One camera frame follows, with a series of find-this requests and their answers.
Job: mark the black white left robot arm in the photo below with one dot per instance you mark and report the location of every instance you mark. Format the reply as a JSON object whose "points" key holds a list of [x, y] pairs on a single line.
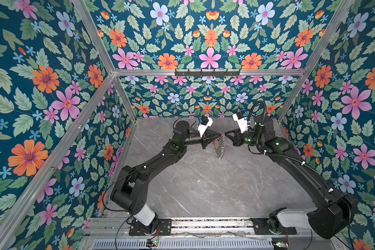
{"points": [[132, 185]]}

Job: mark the black hook rack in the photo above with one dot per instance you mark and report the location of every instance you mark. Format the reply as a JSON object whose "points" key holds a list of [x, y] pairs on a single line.
{"points": [[207, 72]]}

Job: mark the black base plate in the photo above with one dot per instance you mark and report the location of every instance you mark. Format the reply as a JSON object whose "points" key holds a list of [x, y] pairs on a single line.
{"points": [[266, 226], [158, 227]]}

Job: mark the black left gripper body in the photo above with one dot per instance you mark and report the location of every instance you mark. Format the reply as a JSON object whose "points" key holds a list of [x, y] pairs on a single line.
{"points": [[204, 139]]}

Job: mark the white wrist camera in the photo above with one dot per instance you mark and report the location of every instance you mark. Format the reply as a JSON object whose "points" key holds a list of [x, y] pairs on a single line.
{"points": [[204, 123], [241, 119]]}

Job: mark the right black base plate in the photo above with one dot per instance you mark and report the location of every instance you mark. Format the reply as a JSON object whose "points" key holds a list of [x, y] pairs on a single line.
{"points": [[266, 226]]}

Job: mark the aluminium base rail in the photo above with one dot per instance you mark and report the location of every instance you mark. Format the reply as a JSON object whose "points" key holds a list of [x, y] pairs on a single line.
{"points": [[189, 226]]}

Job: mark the red keyring with metal rings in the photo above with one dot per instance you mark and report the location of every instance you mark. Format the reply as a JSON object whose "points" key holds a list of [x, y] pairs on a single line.
{"points": [[219, 147]]}

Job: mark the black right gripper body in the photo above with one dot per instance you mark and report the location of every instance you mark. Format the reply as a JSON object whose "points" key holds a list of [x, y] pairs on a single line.
{"points": [[248, 138]]}

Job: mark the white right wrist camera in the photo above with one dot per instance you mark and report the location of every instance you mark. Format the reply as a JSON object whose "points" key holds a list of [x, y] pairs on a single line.
{"points": [[241, 119]]}

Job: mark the white perforated cable duct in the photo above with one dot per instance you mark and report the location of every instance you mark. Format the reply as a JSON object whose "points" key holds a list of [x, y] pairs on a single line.
{"points": [[184, 244]]}

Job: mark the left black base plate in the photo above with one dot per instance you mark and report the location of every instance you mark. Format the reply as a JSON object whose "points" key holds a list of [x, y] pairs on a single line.
{"points": [[158, 227]]}

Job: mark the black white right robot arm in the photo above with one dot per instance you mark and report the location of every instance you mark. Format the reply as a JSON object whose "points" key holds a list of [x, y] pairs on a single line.
{"points": [[334, 209]]}

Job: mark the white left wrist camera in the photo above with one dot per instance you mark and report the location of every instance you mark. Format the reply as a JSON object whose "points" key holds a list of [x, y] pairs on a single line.
{"points": [[204, 123]]}

